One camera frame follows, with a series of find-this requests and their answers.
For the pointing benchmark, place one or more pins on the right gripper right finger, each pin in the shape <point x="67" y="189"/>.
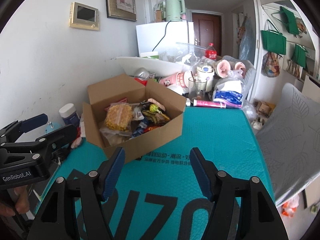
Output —
<point x="259" y="217"/>

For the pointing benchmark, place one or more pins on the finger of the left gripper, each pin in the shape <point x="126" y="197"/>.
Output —
<point x="14" y="130"/>
<point x="52" y="139"/>

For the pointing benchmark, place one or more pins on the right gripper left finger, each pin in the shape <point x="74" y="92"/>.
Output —
<point x="56" y="217"/>

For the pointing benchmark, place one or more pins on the clear bag yellow snacks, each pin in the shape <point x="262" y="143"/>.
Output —
<point x="119" y="121"/>

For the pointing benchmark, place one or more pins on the yellow green lollipop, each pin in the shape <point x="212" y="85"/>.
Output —
<point x="154" y="108"/>

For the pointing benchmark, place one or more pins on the brown green snack bag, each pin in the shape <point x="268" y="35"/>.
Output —
<point x="156" y="118"/>

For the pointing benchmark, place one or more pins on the person's left hand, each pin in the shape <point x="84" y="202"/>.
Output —
<point x="22" y="204"/>

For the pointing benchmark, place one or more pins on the white cap bottle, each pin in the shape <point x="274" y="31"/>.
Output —
<point x="69" y="115"/>

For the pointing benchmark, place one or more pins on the clear plastic bag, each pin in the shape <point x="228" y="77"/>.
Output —
<point x="115" y="137"/>

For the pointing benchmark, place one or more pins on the brown cardboard box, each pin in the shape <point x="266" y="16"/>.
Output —
<point x="103" y="93"/>

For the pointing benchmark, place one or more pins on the blue white cylinder tube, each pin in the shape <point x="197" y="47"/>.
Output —
<point x="140" y="128"/>

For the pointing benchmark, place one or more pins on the brown foil snack bag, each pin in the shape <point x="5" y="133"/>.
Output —
<point x="147" y="103"/>

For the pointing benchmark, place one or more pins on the teal bubble mat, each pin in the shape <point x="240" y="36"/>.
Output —
<point x="158" y="196"/>

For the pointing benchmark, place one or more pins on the blue white tissue pack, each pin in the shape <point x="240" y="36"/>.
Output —
<point x="231" y="97"/>

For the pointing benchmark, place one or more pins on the pink panda paper cup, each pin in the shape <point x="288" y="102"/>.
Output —
<point x="175" y="79"/>

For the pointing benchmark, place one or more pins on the pink tube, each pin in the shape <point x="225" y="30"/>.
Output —
<point x="209" y="104"/>

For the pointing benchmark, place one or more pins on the glass cup with stick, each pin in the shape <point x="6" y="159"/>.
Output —
<point x="197" y="88"/>

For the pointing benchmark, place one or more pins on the gold framed picture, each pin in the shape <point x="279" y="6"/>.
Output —
<point x="121" y="9"/>

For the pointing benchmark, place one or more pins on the colourful hanging bag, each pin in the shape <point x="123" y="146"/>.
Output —
<point x="270" y="66"/>

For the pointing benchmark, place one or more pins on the white fridge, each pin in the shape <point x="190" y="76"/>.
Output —
<point x="163" y="35"/>

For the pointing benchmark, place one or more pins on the green tote bag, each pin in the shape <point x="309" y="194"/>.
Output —
<point x="299" y="55"/>
<point x="273" y="40"/>
<point x="287" y="18"/>

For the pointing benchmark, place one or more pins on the red cola bottle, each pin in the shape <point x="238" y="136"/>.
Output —
<point x="210" y="52"/>

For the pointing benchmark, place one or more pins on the green electric kettle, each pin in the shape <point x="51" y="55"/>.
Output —
<point x="174" y="9"/>

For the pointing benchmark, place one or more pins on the gold wall intercom panel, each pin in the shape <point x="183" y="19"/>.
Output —
<point x="84" y="17"/>

